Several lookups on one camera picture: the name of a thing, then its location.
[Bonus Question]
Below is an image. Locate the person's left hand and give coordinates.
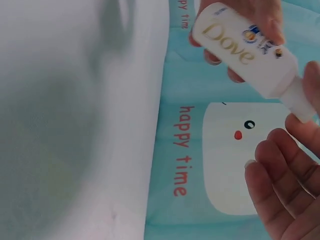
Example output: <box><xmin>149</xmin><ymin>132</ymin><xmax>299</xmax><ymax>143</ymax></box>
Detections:
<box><xmin>188</xmin><ymin>0</ymin><xmax>286</xmax><ymax>84</ymax></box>

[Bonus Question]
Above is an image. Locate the person's right hand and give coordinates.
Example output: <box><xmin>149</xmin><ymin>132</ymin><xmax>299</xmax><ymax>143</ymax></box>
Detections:
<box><xmin>243</xmin><ymin>60</ymin><xmax>320</xmax><ymax>240</ymax></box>

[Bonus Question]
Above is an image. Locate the white plastic lotion bottle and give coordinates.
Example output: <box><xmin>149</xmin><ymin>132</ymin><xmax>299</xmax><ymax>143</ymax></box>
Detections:
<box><xmin>191</xmin><ymin>1</ymin><xmax>305</xmax><ymax>101</ymax></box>

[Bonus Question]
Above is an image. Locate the white bottle cap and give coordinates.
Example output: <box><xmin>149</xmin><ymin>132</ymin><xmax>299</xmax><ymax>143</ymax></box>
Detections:
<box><xmin>281</xmin><ymin>77</ymin><xmax>317</xmax><ymax>124</ymax></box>

